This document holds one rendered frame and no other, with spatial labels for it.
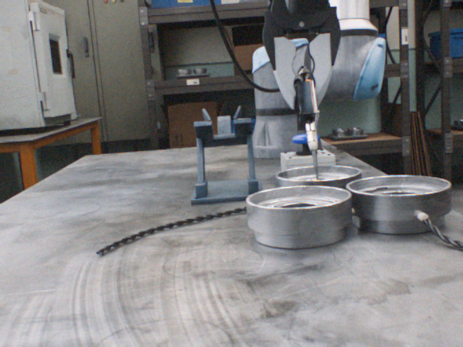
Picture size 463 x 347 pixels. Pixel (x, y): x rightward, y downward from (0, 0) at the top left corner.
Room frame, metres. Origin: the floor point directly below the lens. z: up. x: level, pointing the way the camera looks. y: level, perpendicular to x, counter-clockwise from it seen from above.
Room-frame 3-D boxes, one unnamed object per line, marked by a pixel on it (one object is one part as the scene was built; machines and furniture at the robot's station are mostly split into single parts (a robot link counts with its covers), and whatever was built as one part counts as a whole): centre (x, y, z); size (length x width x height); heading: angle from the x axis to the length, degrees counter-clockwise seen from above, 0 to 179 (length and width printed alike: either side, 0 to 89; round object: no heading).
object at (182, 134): (4.25, 0.25, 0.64); 0.49 x 0.40 x 0.37; 96
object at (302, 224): (0.54, -0.07, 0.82); 0.10 x 0.10 x 0.04
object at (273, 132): (1.16, -0.12, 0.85); 0.15 x 0.15 x 0.10
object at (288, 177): (0.67, -0.11, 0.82); 0.10 x 0.10 x 0.04
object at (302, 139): (0.81, -0.11, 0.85); 0.04 x 0.04 x 0.05
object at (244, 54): (4.27, -0.27, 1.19); 0.52 x 0.42 x 0.38; 91
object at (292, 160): (0.82, -0.11, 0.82); 0.08 x 0.07 x 0.05; 1
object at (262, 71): (1.16, -0.13, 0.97); 0.13 x 0.12 x 0.14; 70
